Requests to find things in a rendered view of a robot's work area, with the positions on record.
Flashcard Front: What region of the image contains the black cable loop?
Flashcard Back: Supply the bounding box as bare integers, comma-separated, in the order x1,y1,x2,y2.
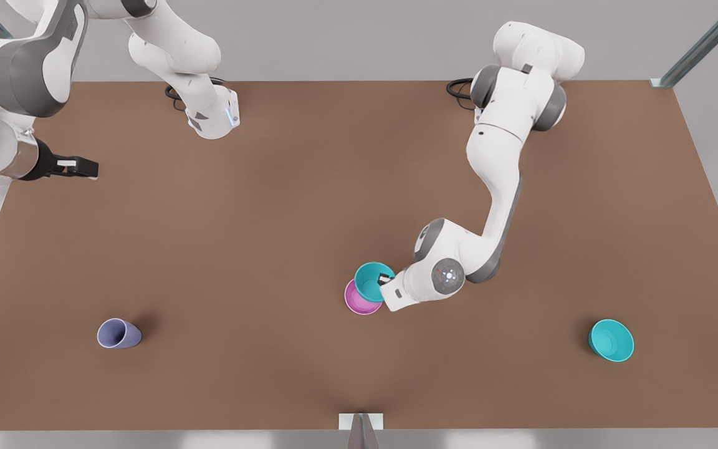
165,77,227,113
446,77,478,112

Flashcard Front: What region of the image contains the teal blue bowl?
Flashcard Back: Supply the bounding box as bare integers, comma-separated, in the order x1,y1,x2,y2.
354,261,396,304
588,319,635,364

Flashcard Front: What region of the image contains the lavender cup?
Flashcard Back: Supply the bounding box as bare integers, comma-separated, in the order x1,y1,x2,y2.
97,317,143,350

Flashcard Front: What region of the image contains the pink bowl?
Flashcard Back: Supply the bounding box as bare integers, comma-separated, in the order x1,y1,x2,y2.
344,279,385,316

